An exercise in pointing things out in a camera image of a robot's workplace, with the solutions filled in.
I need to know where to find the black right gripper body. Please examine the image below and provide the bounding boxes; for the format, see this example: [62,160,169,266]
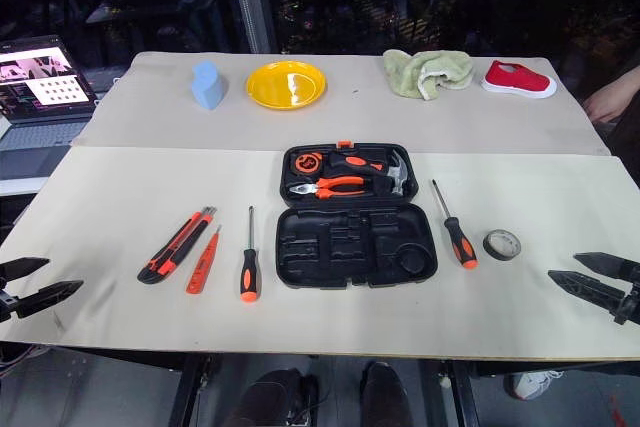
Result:
[613,278,640,326]

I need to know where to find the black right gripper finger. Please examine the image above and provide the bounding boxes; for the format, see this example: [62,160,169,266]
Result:
[547,269,627,318]
[573,251,640,282]

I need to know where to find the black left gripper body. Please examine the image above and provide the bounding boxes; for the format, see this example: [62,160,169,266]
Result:
[0,288,16,325]

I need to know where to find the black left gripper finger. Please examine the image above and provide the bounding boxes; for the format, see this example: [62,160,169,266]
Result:
[8,279,85,321]
[0,256,51,282]

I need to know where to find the black electrical tape roll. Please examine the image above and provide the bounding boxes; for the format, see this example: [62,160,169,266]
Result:
[482,229,523,263]

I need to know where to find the orange black handled screwdriver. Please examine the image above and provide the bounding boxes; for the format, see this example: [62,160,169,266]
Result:
[239,205,263,304]
[431,179,479,271]

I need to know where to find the orange voltage tester pen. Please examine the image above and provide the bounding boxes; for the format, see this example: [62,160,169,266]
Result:
[185,224,223,296]

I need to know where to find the black tool case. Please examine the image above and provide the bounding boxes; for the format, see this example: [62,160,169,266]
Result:
[274,140,440,291]

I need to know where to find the person's bare hand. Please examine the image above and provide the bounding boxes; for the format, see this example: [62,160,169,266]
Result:
[582,91,624,124]

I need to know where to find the beige table cover sheet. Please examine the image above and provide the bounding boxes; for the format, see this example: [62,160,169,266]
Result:
[72,50,614,157]
[0,145,640,363]

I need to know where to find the white sneaker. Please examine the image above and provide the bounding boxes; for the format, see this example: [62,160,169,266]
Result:
[508,369,565,401]

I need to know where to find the orange black utility knife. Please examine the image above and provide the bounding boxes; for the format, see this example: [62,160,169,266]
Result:
[136,205,219,286]

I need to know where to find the black table leg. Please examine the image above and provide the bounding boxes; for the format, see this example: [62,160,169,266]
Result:
[168,354,212,427]
[438,360,482,427]

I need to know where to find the open laptop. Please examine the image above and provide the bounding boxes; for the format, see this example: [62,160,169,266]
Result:
[0,34,99,181]

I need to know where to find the red white shoe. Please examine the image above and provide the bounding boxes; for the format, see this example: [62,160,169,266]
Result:
[481,59,558,100]

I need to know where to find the dark rounded shape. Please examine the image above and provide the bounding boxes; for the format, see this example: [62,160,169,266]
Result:
[238,368,320,427]
[359,360,417,427]

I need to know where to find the light blue foam block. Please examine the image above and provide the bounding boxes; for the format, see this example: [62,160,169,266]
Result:
[191,60,228,112]

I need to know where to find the light green towel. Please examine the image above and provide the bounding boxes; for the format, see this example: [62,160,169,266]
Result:
[383,49,475,102]

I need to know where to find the orange black tape measure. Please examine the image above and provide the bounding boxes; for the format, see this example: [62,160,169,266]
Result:
[293,151,324,175]

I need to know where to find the yellow plastic plate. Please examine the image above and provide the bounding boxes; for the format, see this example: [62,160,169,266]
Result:
[245,60,328,111]

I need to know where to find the grey metal window pillar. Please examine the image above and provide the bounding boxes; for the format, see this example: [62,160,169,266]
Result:
[231,0,279,55]

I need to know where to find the claw hammer orange black handle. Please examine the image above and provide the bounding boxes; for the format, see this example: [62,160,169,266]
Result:
[327,148,410,197]

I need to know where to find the orange handled pliers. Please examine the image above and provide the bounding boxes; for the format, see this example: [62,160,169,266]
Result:
[288,175,374,201]

